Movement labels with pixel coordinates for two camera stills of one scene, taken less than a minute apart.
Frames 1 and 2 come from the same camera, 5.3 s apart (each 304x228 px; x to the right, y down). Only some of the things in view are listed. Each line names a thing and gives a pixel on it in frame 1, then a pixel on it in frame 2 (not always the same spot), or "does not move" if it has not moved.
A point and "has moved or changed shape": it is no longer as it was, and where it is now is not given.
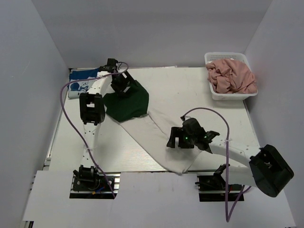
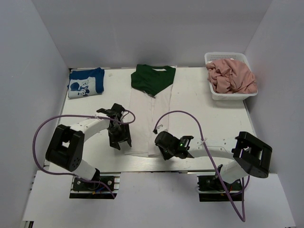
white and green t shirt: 130,108 has moved or changed shape
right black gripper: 178,132 -> 166,156
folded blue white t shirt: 76,88 does not move
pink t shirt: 231,76 does not move
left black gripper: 127,82 -> 125,136
